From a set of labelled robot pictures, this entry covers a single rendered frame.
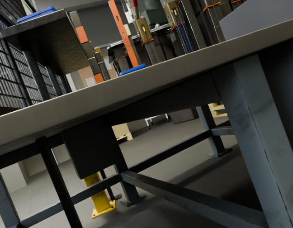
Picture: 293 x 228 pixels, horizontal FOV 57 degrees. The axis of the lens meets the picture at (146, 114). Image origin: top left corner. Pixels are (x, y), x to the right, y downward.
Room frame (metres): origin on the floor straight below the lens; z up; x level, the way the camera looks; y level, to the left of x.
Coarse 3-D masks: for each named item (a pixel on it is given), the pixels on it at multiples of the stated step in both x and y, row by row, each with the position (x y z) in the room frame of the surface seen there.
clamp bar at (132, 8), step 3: (129, 0) 1.41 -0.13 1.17; (132, 0) 1.42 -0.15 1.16; (129, 3) 1.42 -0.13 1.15; (132, 3) 1.42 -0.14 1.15; (129, 6) 1.43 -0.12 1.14; (132, 6) 1.42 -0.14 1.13; (132, 9) 1.42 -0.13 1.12; (132, 12) 1.42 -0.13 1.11; (132, 15) 1.44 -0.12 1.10; (135, 15) 1.43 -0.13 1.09; (135, 18) 1.43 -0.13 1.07
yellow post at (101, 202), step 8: (88, 176) 1.94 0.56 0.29; (96, 176) 1.94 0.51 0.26; (88, 184) 1.94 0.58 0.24; (104, 192) 1.99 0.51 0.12; (96, 200) 1.94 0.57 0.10; (104, 200) 1.94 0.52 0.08; (112, 200) 2.07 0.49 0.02; (96, 208) 1.93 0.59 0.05; (104, 208) 1.94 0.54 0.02; (112, 208) 1.92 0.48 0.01; (96, 216) 1.89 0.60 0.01
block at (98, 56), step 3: (96, 54) 1.50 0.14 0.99; (99, 54) 1.51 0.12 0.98; (96, 57) 1.50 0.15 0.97; (99, 57) 1.51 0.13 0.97; (99, 60) 1.50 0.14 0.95; (102, 60) 1.51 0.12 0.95; (99, 63) 1.51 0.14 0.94; (102, 63) 1.51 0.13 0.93; (102, 66) 1.51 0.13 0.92; (102, 69) 1.51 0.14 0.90; (102, 72) 1.53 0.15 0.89; (105, 72) 1.51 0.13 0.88; (105, 75) 1.51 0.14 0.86; (105, 78) 1.51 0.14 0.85; (108, 78) 1.51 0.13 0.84
